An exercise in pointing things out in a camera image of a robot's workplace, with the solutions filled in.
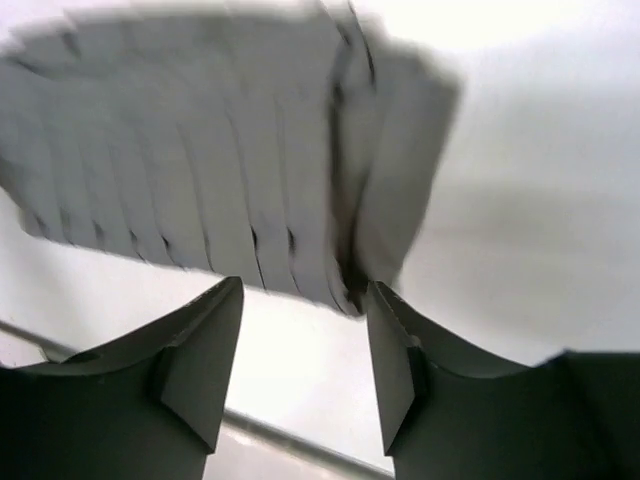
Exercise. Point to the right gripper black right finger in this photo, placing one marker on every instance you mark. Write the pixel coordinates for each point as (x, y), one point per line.
(449, 409)

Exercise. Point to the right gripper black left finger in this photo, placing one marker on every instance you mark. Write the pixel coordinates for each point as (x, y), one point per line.
(147, 405)

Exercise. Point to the aluminium table edge rail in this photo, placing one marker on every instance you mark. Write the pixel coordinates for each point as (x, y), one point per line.
(250, 449)

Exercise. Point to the grey pleated skirt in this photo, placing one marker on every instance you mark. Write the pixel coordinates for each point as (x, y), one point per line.
(297, 153)

